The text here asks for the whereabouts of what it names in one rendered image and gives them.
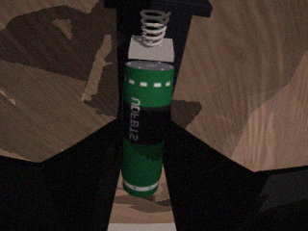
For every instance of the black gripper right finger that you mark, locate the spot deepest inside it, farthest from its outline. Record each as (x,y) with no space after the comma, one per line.
(209,192)

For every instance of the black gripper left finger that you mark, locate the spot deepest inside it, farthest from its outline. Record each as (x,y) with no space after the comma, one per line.
(71,191)

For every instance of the green cylindrical battery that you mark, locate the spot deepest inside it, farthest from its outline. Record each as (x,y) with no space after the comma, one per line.
(146,95)

